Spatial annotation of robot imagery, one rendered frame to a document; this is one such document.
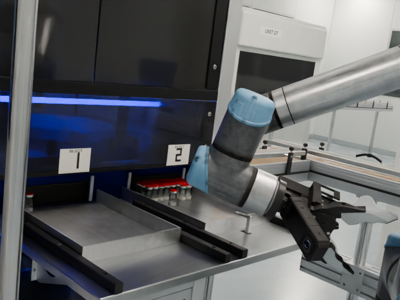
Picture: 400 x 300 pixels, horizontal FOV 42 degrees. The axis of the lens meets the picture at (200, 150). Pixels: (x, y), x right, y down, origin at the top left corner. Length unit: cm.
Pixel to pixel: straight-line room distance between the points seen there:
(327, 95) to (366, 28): 936
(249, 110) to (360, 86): 23
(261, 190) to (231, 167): 6
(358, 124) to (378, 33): 169
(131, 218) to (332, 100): 61
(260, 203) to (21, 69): 47
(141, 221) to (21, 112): 73
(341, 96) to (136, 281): 51
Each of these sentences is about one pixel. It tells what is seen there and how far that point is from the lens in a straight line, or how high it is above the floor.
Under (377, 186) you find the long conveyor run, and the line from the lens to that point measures 213.
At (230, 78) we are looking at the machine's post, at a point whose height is 125.
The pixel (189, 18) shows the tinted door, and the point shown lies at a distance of 147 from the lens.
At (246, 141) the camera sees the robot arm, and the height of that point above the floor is 117.
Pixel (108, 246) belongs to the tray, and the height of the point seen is 90.
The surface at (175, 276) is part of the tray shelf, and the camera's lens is 103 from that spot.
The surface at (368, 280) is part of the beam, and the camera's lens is 224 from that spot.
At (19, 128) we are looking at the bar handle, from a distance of 62.
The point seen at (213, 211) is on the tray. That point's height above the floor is 88.
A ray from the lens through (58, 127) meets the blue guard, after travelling 125.
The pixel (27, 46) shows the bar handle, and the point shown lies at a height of 129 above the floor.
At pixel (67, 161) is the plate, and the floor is 102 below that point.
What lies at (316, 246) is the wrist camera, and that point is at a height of 103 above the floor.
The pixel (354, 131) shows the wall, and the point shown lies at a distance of 1027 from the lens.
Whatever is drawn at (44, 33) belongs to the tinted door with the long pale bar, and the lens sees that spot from 122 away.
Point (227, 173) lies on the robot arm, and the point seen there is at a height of 111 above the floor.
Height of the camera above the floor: 130
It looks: 10 degrees down
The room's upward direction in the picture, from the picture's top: 7 degrees clockwise
